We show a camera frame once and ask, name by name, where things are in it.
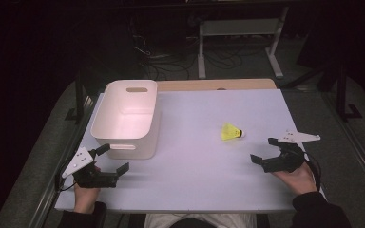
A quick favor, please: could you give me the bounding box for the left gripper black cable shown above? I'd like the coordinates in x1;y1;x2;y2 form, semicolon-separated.
54;157;78;193

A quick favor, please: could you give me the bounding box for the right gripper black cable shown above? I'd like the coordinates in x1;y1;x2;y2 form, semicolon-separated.
303;151;323;192

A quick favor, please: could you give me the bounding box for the person's left hand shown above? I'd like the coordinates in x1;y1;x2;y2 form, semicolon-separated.
73;182;102;215

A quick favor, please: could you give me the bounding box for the person's torso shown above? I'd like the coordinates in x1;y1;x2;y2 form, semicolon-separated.
144;213;259;228

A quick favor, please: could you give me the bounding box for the white metal desk frame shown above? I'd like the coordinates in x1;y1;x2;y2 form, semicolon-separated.
197;6;291;80

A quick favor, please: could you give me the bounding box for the person's right hand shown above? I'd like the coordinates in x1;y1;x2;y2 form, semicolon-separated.
270;161;318;196

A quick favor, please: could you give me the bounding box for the aluminium frame rail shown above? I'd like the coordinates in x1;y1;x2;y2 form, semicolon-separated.
320;91;365;204
28;94;104;228

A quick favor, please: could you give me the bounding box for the white plastic storage bin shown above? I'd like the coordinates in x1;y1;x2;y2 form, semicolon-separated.
89;79;161;161

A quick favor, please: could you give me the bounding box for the black metal stand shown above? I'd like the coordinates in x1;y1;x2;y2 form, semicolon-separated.
64;71;109;124
280;62;364;124

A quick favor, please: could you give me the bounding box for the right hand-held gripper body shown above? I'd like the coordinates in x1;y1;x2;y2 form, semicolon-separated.
260;128;321;174

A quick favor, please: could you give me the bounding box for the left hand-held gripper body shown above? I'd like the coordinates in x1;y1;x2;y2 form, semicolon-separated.
61;146;121;190

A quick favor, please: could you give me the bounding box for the yellow shuttlecock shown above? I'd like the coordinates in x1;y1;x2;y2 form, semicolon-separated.
221;122;246;142

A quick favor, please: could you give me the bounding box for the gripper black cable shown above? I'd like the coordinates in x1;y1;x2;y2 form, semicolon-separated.
54;157;78;193
303;151;323;192

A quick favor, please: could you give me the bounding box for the tangle of floor cables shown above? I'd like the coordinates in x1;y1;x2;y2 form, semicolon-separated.
128;15;269;81

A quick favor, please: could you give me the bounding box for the wooden table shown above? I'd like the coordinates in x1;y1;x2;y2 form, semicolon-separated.
156;78;278;93

